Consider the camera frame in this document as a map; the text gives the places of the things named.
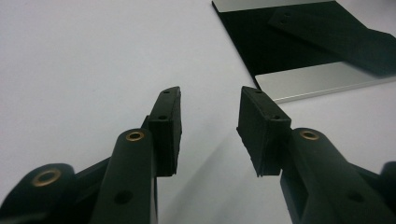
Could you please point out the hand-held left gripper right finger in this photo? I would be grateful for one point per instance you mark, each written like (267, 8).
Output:
(305, 174)

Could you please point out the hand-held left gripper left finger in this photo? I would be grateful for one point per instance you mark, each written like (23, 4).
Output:
(134, 174)

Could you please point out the white table cover sheet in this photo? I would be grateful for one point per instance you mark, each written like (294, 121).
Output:
(93, 62)

